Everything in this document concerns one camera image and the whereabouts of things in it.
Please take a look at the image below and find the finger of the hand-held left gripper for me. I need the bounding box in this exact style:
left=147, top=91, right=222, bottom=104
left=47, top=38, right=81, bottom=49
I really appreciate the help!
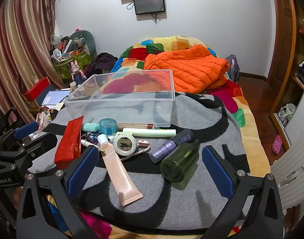
left=0, top=121, right=39, bottom=146
left=16, top=132, right=58, bottom=166

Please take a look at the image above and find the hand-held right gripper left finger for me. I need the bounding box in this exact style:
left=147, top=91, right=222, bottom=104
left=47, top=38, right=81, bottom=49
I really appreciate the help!
left=16, top=145, right=100, bottom=239

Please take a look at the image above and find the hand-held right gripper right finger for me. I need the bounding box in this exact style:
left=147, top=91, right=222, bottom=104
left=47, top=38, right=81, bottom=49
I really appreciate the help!
left=201, top=146, right=284, bottom=239

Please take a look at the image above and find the long red box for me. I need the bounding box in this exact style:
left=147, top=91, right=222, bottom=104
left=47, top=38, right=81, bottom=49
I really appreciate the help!
left=54, top=116, right=84, bottom=170

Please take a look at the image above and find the peach tube with white cap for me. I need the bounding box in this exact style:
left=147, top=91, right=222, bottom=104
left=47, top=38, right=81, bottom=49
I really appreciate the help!
left=97, top=134, right=144, bottom=207

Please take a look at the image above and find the dark green bottle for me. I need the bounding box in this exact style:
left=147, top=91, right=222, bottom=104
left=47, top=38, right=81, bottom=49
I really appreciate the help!
left=160, top=139, right=201, bottom=183

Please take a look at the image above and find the mint green tube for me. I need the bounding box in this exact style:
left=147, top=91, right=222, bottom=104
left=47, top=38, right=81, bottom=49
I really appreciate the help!
left=82, top=122, right=101, bottom=132

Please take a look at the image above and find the teal tape roll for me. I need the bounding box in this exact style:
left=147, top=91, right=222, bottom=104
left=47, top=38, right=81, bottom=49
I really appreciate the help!
left=99, top=118, right=118, bottom=136

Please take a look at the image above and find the purple spray bottle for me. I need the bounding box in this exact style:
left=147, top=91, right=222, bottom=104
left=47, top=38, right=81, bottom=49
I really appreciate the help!
left=149, top=128, right=194, bottom=163

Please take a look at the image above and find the white lace tape roll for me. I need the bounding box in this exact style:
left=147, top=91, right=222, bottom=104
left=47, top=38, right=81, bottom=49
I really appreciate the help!
left=113, top=132, right=137, bottom=155

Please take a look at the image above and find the clear plastic bin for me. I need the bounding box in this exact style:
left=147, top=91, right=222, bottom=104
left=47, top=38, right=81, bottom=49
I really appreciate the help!
left=64, top=69, right=176, bottom=128

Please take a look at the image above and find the tan stick with red end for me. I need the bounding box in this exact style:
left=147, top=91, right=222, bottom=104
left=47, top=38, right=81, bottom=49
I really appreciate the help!
left=117, top=122, right=155, bottom=130

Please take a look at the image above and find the pale green tube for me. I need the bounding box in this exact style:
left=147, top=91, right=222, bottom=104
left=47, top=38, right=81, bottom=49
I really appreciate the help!
left=122, top=128, right=176, bottom=137

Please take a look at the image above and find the red storage box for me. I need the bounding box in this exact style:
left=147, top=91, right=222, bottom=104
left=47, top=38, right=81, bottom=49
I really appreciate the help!
left=24, top=77, right=51, bottom=102

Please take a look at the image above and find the blue notebook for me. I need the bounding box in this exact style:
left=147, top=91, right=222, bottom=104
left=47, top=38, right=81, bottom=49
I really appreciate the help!
left=41, top=90, right=71, bottom=106

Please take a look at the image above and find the colourful patchwork blanket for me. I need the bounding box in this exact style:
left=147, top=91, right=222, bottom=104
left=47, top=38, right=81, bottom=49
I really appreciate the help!
left=46, top=35, right=271, bottom=239

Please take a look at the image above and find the pink clog shoe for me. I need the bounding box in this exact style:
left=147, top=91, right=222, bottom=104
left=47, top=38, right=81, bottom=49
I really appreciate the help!
left=271, top=134, right=283, bottom=155

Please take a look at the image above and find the green gift bag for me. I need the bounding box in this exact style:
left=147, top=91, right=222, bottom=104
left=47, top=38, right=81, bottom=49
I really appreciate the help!
left=53, top=51, right=93, bottom=80

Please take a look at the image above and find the white ribbed panel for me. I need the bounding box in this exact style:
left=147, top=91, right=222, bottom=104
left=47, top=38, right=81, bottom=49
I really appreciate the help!
left=270, top=119, right=304, bottom=210

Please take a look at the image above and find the pink bunny toy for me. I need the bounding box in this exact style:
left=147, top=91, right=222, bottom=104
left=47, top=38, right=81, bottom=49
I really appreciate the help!
left=70, top=61, right=88, bottom=85

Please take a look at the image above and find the striped curtain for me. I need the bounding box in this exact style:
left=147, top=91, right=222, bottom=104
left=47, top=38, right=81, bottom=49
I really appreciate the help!
left=0, top=0, right=65, bottom=125

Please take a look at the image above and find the white handbag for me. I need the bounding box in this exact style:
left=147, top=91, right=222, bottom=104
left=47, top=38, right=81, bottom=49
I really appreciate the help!
left=279, top=103, right=297, bottom=127

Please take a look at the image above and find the dark purple clothing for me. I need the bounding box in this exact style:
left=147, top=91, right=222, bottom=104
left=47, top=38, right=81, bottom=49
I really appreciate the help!
left=86, top=53, right=118, bottom=74

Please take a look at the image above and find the white wardrobe door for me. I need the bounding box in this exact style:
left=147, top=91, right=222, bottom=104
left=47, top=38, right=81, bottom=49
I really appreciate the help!
left=283, top=75, right=304, bottom=150

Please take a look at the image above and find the grey purple backpack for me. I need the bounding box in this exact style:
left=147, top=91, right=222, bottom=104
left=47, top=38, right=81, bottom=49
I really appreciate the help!
left=225, top=54, right=240, bottom=82

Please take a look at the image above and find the orange puffer jacket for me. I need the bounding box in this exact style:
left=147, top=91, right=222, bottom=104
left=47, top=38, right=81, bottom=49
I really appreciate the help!
left=143, top=43, right=230, bottom=94

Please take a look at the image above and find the grey neck pillow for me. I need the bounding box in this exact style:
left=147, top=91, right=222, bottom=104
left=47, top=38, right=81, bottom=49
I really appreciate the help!
left=70, top=30, right=97, bottom=56

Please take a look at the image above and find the wooden shelf unit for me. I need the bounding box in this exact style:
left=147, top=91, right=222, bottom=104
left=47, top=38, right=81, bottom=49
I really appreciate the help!
left=269, top=5, right=304, bottom=150

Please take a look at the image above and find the wooden door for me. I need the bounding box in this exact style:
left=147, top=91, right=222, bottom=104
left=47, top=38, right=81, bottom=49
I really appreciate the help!
left=266, top=0, right=298, bottom=87

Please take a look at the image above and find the small black monitor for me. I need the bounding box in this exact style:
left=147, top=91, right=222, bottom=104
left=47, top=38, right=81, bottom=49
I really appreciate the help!
left=133, top=0, right=166, bottom=15

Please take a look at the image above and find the braided cord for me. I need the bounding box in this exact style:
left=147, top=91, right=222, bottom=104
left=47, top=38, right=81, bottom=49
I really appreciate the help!
left=120, top=146, right=151, bottom=161

